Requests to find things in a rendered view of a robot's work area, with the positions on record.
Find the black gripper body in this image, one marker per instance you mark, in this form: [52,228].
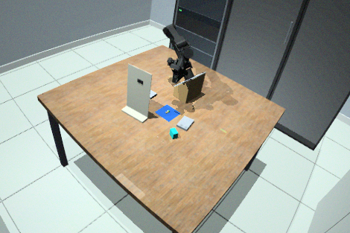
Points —
[180,66]

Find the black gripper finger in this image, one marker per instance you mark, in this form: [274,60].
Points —
[179,78]
[176,74]

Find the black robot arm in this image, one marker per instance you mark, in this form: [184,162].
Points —
[181,47]

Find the blue flat square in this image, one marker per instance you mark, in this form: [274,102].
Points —
[169,116]

